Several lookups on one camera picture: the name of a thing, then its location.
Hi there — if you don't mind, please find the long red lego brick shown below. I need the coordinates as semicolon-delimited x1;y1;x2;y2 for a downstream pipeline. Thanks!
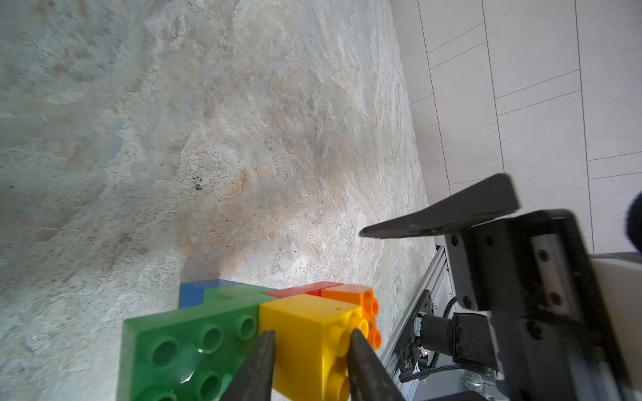
264;281;341;298

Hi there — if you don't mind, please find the orange square lego brick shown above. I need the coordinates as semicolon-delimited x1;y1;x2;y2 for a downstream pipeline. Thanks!
321;284;382;351

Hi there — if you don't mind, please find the aluminium front rail frame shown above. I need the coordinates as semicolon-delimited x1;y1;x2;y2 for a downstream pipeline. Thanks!
381;246;454;376

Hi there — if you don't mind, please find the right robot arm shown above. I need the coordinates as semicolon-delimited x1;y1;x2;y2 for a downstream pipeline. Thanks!
348;174;641;400

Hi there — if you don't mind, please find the blue square lego brick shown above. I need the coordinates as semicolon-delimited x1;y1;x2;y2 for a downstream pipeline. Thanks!
178;279;238;309

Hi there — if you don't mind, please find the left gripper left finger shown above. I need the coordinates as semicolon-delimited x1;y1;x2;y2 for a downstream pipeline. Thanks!
221;330;276;401

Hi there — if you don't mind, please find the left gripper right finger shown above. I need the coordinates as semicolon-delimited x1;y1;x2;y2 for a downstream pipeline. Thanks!
347;329;404;401

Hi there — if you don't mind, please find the yellow square lego brick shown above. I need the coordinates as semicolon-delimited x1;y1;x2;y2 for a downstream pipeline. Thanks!
258;294;369;400

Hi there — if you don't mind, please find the long green lego brick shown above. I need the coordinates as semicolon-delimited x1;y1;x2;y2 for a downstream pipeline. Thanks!
116;294;271;400

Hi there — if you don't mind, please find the small green lego brick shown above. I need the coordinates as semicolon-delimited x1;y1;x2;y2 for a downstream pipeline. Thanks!
203;283;273;305

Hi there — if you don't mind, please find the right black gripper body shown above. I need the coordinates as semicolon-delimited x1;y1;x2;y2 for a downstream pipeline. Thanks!
445;210;630;400

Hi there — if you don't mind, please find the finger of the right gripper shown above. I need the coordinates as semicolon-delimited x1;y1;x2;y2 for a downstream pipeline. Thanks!
359;173;520;239

